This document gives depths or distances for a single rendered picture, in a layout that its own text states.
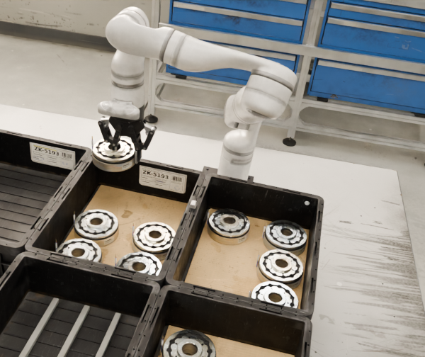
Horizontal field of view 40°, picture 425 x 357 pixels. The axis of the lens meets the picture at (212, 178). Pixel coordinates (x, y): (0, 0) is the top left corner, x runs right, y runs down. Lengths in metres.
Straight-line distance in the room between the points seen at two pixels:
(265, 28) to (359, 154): 0.93
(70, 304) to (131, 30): 0.57
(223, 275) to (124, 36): 0.57
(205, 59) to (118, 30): 0.18
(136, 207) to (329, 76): 1.95
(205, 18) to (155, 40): 1.99
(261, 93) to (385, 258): 0.73
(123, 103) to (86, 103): 2.38
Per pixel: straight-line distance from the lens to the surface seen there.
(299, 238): 1.43
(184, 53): 1.18
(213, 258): 1.37
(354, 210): 1.83
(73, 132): 2.04
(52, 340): 1.21
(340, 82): 3.26
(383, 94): 3.31
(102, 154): 1.37
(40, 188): 1.57
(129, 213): 1.48
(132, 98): 1.27
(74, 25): 4.36
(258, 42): 3.13
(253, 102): 1.15
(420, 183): 3.39
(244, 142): 1.62
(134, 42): 1.19
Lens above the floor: 1.78
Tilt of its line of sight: 36 degrees down
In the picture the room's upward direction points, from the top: 7 degrees clockwise
